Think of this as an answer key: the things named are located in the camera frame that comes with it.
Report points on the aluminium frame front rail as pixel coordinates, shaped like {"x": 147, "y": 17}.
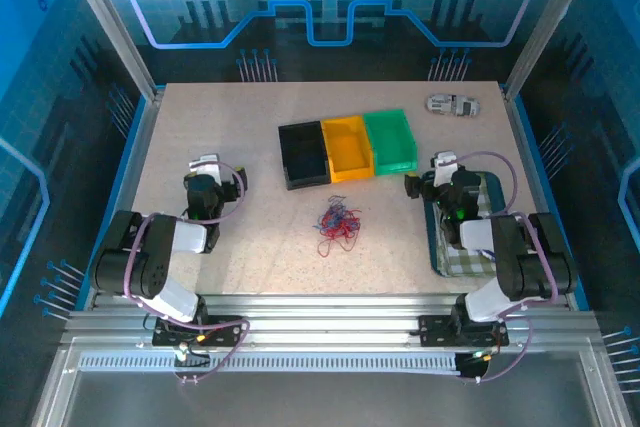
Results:
{"x": 325, "y": 319}

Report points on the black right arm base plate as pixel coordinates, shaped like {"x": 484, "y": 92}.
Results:
{"x": 435, "y": 329}

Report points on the grey metal panel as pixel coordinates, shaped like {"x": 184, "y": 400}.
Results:
{"x": 325, "y": 402}

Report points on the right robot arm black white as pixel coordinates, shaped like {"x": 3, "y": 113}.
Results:
{"x": 520, "y": 257}

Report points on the checkered cloth tray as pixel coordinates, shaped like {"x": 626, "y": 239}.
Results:
{"x": 495, "y": 192}

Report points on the aluminium frame post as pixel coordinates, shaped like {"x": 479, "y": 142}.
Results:
{"x": 110, "y": 22}
{"x": 550, "y": 22}

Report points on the green checkered cloth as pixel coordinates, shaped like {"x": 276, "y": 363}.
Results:
{"x": 450, "y": 262}

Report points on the newspaper print toy car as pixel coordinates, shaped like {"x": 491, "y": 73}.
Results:
{"x": 452, "y": 106}

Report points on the black plastic bin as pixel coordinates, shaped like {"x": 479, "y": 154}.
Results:
{"x": 305, "y": 157}

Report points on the green plastic bin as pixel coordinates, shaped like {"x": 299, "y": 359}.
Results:
{"x": 392, "y": 139}

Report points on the yellow plastic bin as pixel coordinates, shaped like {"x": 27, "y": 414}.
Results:
{"x": 347, "y": 149}

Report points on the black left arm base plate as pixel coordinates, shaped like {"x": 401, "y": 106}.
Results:
{"x": 225, "y": 329}

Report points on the aluminium frame side rail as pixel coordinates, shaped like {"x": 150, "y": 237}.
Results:
{"x": 525, "y": 147}
{"x": 132, "y": 172}

